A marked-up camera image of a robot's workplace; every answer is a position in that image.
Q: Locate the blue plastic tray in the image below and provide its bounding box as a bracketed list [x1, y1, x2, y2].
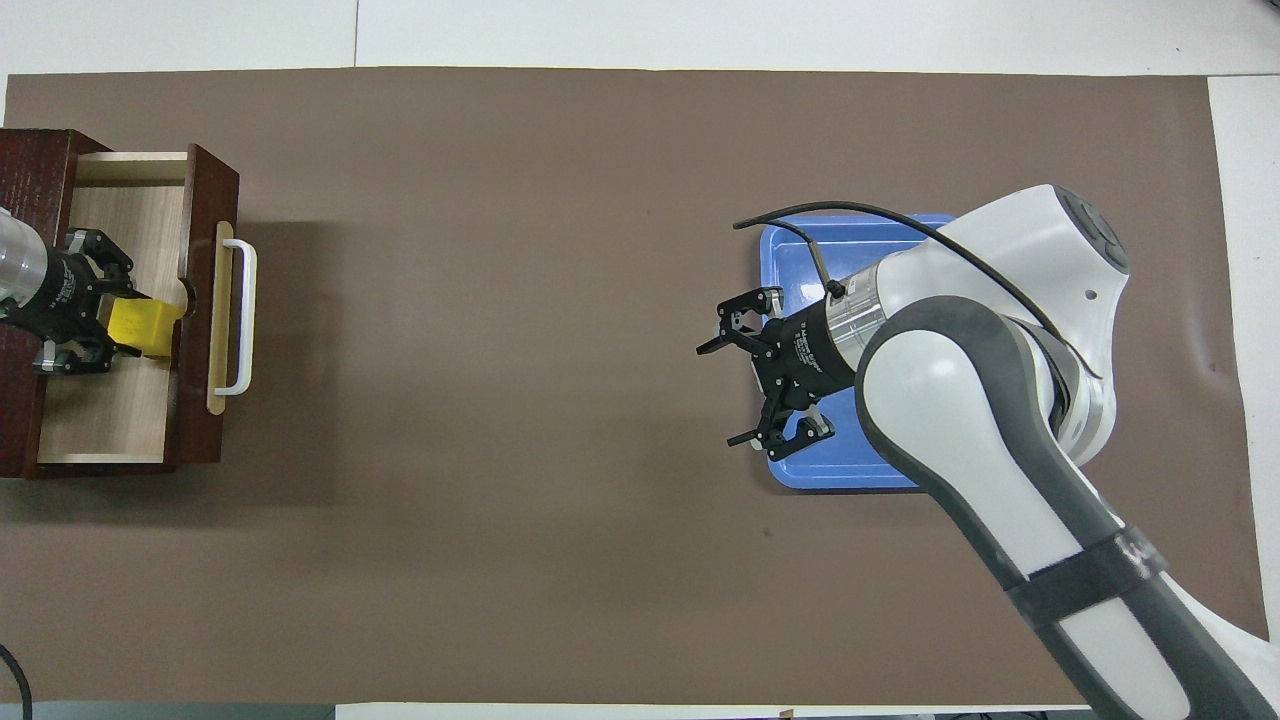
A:
[759, 213, 961, 491]

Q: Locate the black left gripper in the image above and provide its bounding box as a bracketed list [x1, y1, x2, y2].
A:
[5, 228, 141, 377]

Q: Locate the brown table mat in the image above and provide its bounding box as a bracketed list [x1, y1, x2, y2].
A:
[0, 67, 1276, 706]

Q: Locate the yellow cube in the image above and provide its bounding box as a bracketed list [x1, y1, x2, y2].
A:
[107, 297, 185, 361]

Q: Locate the dark wooden drawer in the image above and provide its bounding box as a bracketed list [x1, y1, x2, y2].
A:
[37, 143, 241, 469]

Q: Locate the white drawer handle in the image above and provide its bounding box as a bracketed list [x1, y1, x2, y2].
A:
[213, 238, 259, 397]

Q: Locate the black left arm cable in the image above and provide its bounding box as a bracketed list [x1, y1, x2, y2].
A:
[0, 643, 33, 720]

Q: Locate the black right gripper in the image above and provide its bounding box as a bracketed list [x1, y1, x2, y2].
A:
[697, 287, 861, 463]

